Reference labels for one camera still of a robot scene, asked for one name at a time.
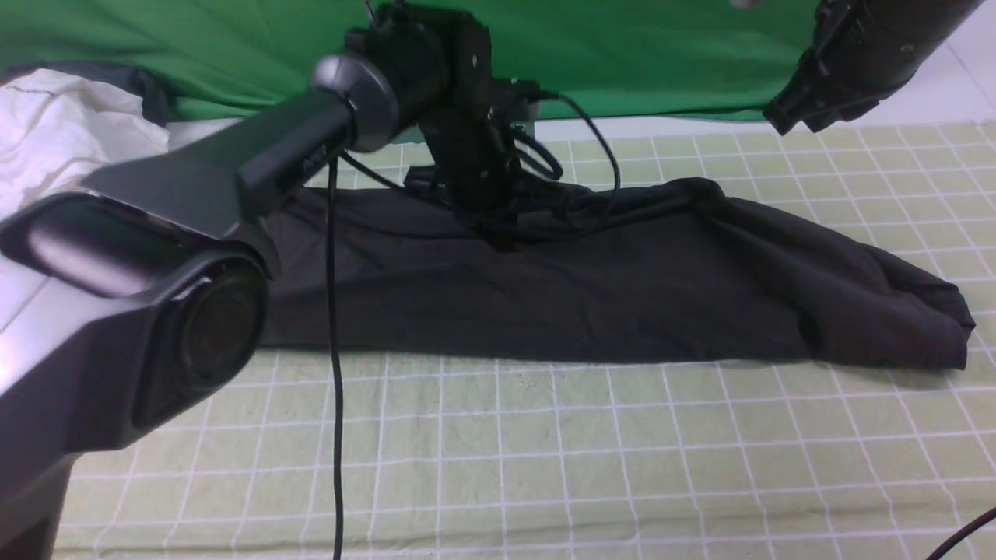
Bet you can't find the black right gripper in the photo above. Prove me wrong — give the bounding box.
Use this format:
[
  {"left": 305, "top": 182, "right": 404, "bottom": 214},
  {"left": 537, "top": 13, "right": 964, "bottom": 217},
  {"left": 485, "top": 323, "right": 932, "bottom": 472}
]
[{"left": 763, "top": 1, "right": 982, "bottom": 135}]

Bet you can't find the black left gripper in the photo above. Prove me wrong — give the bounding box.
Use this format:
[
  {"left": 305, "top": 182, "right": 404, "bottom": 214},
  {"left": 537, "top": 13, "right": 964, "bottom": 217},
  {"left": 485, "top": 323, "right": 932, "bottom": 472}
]
[{"left": 345, "top": 3, "right": 524, "bottom": 234}]

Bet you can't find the dark gray long-sleeved shirt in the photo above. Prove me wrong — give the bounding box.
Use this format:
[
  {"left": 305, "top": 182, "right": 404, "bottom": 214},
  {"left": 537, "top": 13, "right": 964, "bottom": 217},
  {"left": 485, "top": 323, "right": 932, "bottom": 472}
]
[{"left": 257, "top": 177, "right": 977, "bottom": 371}]

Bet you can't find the gray left robot arm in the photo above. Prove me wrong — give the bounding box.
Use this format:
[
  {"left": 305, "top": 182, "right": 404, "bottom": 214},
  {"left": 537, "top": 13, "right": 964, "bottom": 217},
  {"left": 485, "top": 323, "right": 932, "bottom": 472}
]
[{"left": 1, "top": 1, "right": 514, "bottom": 559}]

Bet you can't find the crumpled white shirt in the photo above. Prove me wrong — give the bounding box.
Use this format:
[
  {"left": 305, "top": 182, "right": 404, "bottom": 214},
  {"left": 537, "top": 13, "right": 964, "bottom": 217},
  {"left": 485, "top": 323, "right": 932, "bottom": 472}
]
[{"left": 1, "top": 68, "right": 170, "bottom": 219}]

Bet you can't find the green backdrop cloth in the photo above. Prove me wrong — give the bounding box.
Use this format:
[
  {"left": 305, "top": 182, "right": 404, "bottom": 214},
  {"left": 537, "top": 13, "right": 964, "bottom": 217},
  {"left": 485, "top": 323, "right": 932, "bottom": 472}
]
[{"left": 1, "top": 1, "right": 817, "bottom": 121}]

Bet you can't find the light green checkered tablecloth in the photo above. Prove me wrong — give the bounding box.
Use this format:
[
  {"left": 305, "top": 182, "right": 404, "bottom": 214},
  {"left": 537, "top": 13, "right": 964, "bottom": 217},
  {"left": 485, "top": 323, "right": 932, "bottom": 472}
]
[{"left": 54, "top": 118, "right": 994, "bottom": 559}]

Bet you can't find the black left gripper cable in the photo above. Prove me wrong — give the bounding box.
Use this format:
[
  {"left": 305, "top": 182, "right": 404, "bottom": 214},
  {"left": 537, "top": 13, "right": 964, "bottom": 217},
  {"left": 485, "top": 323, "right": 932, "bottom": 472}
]
[{"left": 325, "top": 92, "right": 622, "bottom": 560}]

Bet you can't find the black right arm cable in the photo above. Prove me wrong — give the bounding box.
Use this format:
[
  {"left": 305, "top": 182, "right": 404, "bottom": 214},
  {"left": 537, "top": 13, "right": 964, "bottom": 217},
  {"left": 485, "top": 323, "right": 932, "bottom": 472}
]
[{"left": 926, "top": 507, "right": 996, "bottom": 560}]

